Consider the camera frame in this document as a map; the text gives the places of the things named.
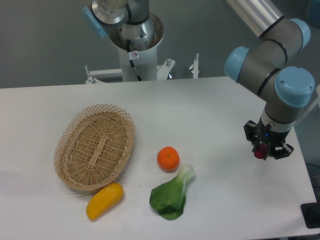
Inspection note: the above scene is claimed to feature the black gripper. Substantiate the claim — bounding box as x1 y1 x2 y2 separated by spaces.
243 119 294 160

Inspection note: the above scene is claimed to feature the purple red sweet potato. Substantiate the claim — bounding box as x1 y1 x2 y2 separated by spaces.
254 147 268 159

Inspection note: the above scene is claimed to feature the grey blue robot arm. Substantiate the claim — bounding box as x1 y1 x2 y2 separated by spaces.
82 0 315 160

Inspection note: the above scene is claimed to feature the woven wicker basket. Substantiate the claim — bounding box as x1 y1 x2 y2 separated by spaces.
54 104 136 192

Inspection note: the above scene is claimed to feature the black device at edge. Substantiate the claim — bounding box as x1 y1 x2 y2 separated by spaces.
300 202 320 229

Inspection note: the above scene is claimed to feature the orange tangerine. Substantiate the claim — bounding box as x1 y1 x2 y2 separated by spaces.
157 146 180 172

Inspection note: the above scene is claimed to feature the green bok choy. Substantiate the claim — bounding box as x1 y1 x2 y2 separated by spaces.
149 164 196 221

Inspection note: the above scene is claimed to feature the blue object top right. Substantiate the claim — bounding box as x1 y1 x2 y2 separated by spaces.
306 0 320 28

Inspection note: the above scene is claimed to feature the yellow mango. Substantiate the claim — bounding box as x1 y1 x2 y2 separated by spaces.
86 182 124 221

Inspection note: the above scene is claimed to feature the white clamp post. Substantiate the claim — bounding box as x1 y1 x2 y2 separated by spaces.
188 53 200 79

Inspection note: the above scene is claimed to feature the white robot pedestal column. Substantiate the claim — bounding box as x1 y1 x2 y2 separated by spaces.
109 13 164 82

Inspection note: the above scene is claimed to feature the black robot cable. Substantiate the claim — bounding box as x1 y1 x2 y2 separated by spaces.
126 39 143 82

